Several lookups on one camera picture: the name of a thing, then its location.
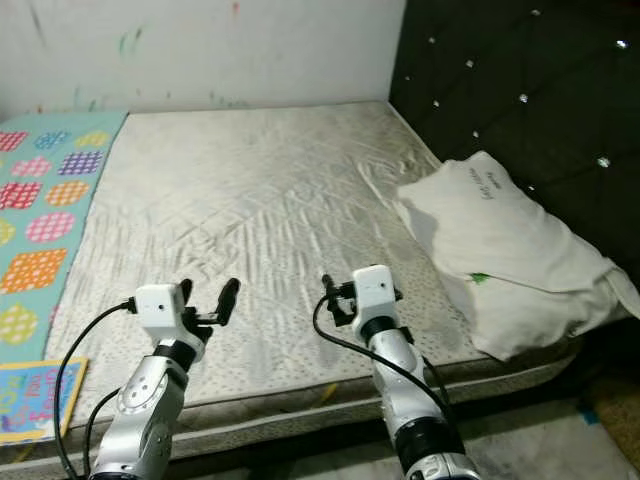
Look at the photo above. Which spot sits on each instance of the white pillow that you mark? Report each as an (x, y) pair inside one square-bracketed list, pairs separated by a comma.
[(510, 240)]

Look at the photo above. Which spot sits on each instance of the colourful children's board book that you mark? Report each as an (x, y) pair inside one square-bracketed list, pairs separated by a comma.
[(40, 405)]

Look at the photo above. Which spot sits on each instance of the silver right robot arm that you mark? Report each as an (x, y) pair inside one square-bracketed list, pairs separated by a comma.
[(415, 410)]

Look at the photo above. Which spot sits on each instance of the grey quilted mattress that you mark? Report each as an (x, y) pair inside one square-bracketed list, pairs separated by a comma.
[(260, 200)]

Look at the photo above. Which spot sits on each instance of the black tufted headboard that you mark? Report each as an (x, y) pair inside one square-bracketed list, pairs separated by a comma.
[(510, 80)]

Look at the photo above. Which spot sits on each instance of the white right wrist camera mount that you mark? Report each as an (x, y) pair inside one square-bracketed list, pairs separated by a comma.
[(374, 292)]

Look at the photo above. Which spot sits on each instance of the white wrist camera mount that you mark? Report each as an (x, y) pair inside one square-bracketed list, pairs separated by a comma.
[(374, 292), (162, 312)]

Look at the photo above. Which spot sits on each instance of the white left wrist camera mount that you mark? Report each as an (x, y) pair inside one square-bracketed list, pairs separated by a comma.
[(162, 312)]

